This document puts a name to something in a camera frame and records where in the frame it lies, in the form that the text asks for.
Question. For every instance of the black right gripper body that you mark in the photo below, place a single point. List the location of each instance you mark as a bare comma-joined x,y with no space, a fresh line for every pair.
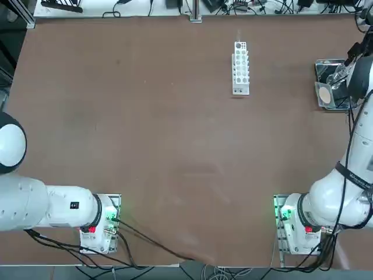
360,49

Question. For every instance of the glass alcohol lamp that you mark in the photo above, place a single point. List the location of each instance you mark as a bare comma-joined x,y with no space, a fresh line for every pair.
335,77

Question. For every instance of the glass test tube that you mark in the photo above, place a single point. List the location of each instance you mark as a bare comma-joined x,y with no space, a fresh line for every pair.
239,36

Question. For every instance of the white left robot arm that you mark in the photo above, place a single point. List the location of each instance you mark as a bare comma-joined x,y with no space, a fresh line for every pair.
58,210

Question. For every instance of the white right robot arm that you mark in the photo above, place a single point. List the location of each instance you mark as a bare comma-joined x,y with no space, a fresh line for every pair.
335,189

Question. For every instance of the steel tray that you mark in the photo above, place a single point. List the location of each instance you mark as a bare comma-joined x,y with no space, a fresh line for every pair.
326,67

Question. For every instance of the white test tube rack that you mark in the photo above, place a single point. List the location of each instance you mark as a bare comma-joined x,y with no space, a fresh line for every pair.
241,70

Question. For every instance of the red black power strip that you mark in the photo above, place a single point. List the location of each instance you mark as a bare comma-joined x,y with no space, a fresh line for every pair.
240,3

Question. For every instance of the large black ridged power supply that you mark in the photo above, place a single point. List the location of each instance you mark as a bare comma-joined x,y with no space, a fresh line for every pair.
214,4

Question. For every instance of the slim black power adapter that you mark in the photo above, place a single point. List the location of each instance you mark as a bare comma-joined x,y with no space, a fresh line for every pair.
174,3

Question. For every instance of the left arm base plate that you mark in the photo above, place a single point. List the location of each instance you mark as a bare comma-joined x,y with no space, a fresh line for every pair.
118,199

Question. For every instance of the aluminium corner rail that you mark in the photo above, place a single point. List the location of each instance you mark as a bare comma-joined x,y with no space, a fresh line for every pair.
27,21

